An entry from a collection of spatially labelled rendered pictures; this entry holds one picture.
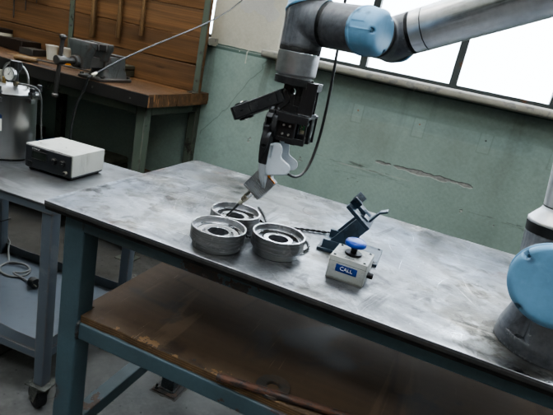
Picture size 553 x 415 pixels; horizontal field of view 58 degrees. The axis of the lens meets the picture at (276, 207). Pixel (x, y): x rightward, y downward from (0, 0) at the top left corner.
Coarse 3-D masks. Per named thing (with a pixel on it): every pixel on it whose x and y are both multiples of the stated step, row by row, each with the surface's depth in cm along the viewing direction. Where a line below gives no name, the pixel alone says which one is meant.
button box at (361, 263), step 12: (336, 252) 92; (348, 252) 92; (360, 252) 94; (336, 264) 90; (348, 264) 89; (360, 264) 88; (336, 276) 91; (348, 276) 90; (360, 276) 89; (372, 276) 91
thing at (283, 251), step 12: (264, 228) 100; (276, 228) 101; (288, 228) 101; (252, 240) 95; (264, 240) 92; (276, 240) 99; (288, 240) 97; (300, 240) 98; (264, 252) 93; (276, 252) 92; (288, 252) 92; (300, 252) 95
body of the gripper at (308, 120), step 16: (288, 80) 87; (304, 80) 87; (288, 96) 90; (304, 96) 89; (272, 112) 90; (288, 112) 90; (304, 112) 89; (272, 128) 90; (288, 128) 90; (304, 128) 88
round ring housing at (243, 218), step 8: (216, 208) 106; (240, 208) 109; (248, 208) 108; (224, 216) 99; (232, 216) 106; (240, 216) 106; (256, 216) 106; (248, 224) 100; (256, 224) 102; (248, 232) 102
